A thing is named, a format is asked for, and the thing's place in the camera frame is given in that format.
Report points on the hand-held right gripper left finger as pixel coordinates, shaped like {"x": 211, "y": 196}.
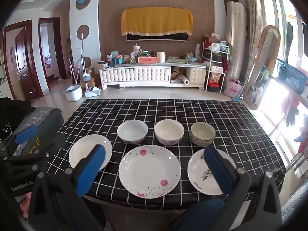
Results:
{"x": 90, "y": 170}

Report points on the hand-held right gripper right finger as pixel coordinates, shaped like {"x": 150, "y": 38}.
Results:
{"x": 216, "y": 170}

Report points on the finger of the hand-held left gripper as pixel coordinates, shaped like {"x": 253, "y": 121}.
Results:
{"x": 24, "y": 160}
{"x": 25, "y": 134}

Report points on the white plate with bear print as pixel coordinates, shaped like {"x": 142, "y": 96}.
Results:
{"x": 197, "y": 170}

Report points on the plain white plate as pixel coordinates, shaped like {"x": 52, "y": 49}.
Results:
{"x": 81, "y": 149}

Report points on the dark patterned bowl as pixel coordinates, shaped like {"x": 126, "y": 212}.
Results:
{"x": 202, "y": 132}

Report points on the white bowl with pink flower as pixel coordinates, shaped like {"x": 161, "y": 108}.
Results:
{"x": 132, "y": 130}

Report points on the white plate with pink petals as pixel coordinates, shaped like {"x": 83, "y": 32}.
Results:
{"x": 149, "y": 170}

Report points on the cream bowl with purple flowers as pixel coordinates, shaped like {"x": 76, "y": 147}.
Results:
{"x": 168, "y": 131}

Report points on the sofa with grey cover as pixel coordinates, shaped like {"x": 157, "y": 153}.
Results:
{"x": 48, "y": 120}

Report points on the black jacket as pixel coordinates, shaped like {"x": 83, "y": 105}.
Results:
{"x": 14, "y": 108}

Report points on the blue cloth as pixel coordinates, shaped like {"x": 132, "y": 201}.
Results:
{"x": 192, "y": 216}

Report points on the white mop bucket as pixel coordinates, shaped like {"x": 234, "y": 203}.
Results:
{"x": 73, "y": 93}

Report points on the black checkered tablecloth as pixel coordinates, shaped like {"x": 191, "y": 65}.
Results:
{"x": 168, "y": 110}

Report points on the white dustpan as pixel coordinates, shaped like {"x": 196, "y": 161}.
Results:
{"x": 92, "y": 92}

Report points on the dark wooden door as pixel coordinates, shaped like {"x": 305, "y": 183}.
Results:
{"x": 21, "y": 53}

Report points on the pink bag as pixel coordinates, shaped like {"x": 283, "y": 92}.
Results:
{"x": 232, "y": 89}

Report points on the red hanging garment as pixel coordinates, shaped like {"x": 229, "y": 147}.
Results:
{"x": 292, "y": 115}

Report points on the white paper roll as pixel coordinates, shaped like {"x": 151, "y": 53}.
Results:
{"x": 184, "y": 80}

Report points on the white metal shelf rack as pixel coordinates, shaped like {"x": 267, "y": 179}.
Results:
{"x": 216, "y": 70}

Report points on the standing oval mirror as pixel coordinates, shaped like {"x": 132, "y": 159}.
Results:
{"x": 262, "y": 77}

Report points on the white tufted TV cabinet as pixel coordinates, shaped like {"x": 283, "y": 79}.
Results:
{"x": 134, "y": 74}

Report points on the blue plastic basket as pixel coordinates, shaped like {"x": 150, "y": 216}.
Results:
{"x": 291, "y": 75}

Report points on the orange storage box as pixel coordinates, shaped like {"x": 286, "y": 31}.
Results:
{"x": 147, "y": 59}

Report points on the white plastic jug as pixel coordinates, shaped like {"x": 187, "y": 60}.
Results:
{"x": 160, "y": 57}

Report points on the standing air conditioner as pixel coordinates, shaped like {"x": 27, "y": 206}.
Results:
{"x": 235, "y": 41}

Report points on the black television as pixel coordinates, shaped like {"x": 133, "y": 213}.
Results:
{"x": 156, "y": 38}

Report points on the patterned curtain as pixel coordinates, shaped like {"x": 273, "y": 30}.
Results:
{"x": 252, "y": 16}

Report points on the yellow cloth cover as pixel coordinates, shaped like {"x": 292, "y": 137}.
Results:
{"x": 156, "y": 21}

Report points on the dark wooden door frame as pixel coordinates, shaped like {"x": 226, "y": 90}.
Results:
{"x": 48, "y": 20}

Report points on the round wall decoration blue plate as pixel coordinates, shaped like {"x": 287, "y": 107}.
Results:
{"x": 83, "y": 1}

